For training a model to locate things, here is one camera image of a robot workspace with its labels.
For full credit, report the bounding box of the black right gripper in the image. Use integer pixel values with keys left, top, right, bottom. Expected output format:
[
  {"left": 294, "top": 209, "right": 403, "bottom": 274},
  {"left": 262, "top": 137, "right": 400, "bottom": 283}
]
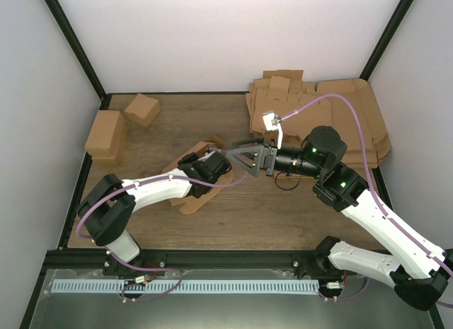
[{"left": 227, "top": 136, "right": 325, "bottom": 178}]

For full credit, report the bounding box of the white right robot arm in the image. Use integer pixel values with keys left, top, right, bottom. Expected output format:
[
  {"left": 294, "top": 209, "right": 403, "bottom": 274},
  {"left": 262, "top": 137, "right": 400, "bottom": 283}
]
[{"left": 226, "top": 126, "right": 452, "bottom": 311}]

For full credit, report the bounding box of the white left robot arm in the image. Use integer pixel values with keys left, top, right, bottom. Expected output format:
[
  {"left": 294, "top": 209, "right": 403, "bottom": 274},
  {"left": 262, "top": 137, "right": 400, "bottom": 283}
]
[{"left": 76, "top": 152, "right": 232, "bottom": 275}]

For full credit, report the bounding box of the small folded cardboard box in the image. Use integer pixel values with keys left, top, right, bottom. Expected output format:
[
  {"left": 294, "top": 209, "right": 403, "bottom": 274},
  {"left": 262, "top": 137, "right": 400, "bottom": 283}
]
[{"left": 124, "top": 93, "right": 161, "bottom": 127}]

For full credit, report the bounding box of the tall folded cardboard box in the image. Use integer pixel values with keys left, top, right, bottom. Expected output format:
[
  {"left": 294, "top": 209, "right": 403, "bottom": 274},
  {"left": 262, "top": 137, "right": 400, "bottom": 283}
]
[{"left": 85, "top": 110, "right": 128, "bottom": 166}]

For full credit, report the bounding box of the stack of flat cardboard sheets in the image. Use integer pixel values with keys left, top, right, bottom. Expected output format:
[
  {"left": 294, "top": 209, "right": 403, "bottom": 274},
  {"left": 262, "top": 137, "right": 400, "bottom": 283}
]
[{"left": 246, "top": 69, "right": 332, "bottom": 142}]

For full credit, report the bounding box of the large flat cardboard sheet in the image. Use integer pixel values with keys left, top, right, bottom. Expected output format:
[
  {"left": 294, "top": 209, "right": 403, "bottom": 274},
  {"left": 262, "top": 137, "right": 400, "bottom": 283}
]
[{"left": 315, "top": 79, "right": 391, "bottom": 168}]

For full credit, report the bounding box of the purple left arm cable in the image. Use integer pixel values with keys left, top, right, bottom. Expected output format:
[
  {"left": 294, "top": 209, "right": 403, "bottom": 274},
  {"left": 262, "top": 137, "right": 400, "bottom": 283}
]
[{"left": 75, "top": 147, "right": 249, "bottom": 306}]

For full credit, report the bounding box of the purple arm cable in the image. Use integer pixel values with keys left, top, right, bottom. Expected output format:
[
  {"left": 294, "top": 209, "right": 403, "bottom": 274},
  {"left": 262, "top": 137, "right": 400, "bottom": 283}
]
[
  {"left": 75, "top": 147, "right": 249, "bottom": 306},
  {"left": 279, "top": 93, "right": 453, "bottom": 308}
]

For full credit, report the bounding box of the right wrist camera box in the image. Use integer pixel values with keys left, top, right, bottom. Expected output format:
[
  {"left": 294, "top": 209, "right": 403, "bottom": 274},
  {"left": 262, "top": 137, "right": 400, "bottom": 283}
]
[{"left": 263, "top": 111, "right": 284, "bottom": 149}]

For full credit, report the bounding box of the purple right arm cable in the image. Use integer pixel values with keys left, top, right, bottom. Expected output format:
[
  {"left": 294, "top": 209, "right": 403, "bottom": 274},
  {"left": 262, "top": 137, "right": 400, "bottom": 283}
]
[{"left": 279, "top": 93, "right": 453, "bottom": 308}]

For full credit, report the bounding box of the black aluminium frame rail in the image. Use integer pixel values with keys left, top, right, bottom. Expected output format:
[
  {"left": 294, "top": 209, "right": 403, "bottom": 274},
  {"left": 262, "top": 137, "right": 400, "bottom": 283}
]
[{"left": 42, "top": 248, "right": 342, "bottom": 277}]

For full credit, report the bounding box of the light blue slotted cable duct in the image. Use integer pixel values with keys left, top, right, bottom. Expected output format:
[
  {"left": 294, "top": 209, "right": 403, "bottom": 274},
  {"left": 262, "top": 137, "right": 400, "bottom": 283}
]
[{"left": 51, "top": 279, "right": 319, "bottom": 295}]

